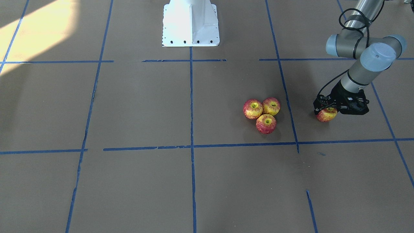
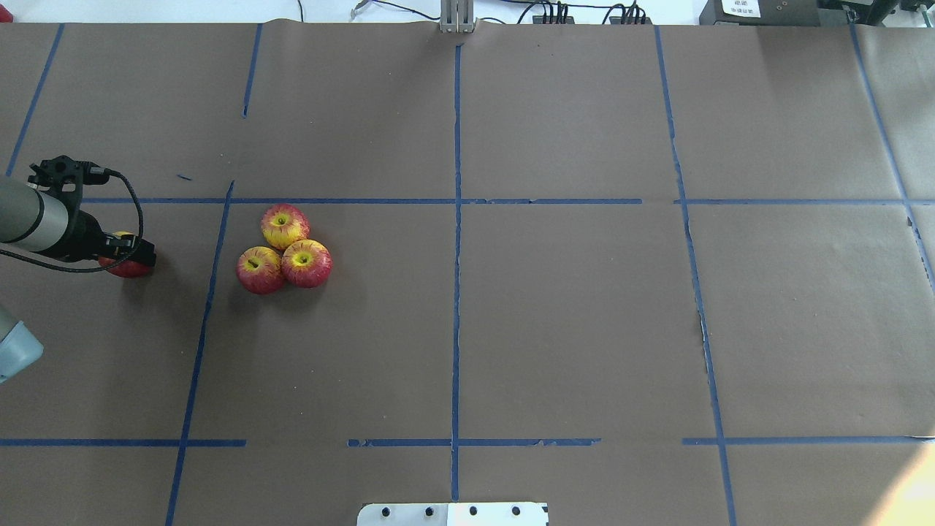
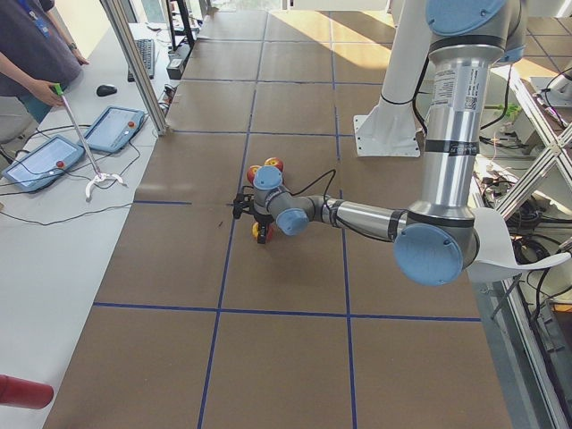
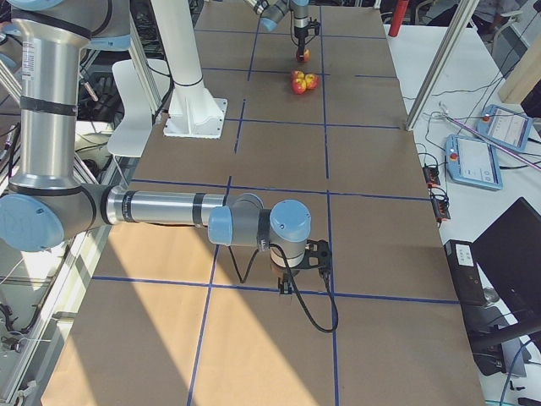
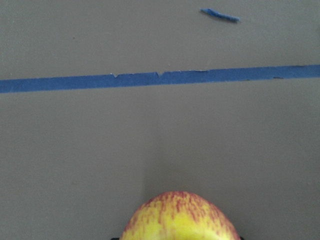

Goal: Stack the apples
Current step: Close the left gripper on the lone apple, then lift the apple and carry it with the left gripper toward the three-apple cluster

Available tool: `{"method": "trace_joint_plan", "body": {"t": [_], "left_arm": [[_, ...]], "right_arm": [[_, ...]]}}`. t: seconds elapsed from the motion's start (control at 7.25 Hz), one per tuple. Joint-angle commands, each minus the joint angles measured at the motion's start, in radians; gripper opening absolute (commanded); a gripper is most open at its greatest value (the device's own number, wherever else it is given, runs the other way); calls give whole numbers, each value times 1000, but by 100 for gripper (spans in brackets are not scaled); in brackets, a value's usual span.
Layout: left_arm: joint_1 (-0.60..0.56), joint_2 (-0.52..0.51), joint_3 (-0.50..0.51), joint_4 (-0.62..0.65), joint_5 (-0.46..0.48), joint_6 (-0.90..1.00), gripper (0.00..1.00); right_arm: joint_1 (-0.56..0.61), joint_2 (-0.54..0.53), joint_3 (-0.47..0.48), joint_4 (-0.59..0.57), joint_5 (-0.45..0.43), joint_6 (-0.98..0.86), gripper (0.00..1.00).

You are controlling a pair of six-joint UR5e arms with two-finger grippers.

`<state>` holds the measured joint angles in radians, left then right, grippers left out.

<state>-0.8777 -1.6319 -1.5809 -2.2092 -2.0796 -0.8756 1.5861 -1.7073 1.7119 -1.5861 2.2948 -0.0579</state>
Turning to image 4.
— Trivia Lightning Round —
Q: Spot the black box device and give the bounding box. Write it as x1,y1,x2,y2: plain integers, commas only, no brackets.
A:
444,239,487,306

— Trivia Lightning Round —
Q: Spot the red yellow apple left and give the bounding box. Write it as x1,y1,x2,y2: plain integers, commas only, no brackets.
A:
304,74,320,90

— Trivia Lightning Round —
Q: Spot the red cylinder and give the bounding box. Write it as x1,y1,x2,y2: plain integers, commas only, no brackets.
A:
388,0,409,37

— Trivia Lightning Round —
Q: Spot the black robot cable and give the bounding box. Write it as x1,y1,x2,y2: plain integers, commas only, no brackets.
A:
227,243,340,334

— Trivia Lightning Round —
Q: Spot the black laptop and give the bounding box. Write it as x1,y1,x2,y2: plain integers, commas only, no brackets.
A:
473,197,541,321

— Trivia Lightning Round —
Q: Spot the red yellow apple front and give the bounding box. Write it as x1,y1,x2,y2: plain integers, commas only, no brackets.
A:
291,78,307,95

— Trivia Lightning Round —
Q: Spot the red yellow lone apple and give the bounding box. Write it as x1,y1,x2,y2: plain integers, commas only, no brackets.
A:
295,48,310,63

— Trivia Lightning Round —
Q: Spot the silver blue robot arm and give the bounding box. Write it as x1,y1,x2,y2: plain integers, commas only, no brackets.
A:
1,1,311,278
246,0,320,63

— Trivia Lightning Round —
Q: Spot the reacher grabber stick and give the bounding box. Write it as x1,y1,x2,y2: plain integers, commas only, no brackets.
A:
441,104,540,171

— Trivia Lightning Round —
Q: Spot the blue teach pendant far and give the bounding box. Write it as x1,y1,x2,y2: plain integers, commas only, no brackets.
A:
476,104,533,152

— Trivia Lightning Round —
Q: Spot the black orange electronics board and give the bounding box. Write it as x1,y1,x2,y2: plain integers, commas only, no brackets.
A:
430,195,451,222
422,165,441,188

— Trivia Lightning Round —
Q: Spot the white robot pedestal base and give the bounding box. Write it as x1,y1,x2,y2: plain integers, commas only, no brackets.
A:
151,0,227,139

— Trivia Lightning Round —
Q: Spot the wooden beam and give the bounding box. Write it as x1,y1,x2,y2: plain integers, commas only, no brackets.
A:
498,35,540,104

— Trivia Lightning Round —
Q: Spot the blue teach pendant near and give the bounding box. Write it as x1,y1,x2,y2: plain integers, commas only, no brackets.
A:
445,134,503,190

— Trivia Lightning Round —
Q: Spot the aluminium frame post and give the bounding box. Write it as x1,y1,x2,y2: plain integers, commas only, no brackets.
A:
405,0,478,131

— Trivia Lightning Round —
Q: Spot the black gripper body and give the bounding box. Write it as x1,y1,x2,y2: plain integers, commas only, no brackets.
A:
293,25,308,48
270,259,300,280

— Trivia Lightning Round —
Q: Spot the white plastic chair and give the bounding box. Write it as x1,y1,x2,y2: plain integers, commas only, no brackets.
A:
107,59,153,157

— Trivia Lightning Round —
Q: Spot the red yellow apple back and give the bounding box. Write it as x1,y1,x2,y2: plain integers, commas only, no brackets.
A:
290,70,305,81

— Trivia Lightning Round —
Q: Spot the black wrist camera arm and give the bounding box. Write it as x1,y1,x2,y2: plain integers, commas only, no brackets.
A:
307,19,320,36
300,239,332,272

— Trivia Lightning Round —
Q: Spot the blue teach pendant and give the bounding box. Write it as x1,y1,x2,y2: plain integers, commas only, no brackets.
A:
476,104,533,152
445,134,503,190

